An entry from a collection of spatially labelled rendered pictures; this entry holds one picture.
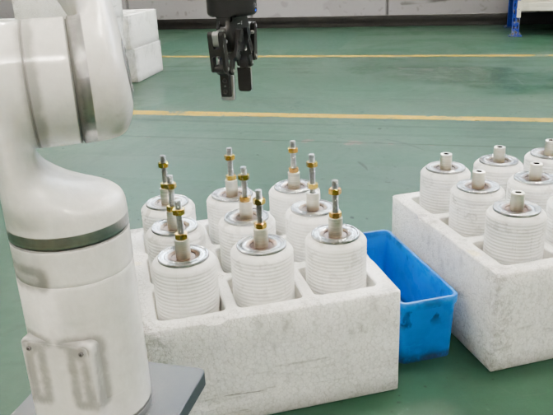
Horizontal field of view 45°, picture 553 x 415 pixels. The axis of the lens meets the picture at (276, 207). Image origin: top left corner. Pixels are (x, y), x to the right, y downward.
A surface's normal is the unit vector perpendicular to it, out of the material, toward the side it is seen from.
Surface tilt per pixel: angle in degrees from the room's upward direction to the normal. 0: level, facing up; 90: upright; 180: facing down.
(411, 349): 92
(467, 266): 90
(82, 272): 90
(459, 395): 0
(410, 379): 0
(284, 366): 90
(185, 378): 0
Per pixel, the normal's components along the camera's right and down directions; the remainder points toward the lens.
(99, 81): 0.42, 0.15
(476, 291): -0.96, 0.14
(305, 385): 0.25, 0.34
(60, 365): -0.26, 0.36
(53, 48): 0.20, -0.31
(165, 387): -0.04, -0.93
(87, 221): 0.59, 0.22
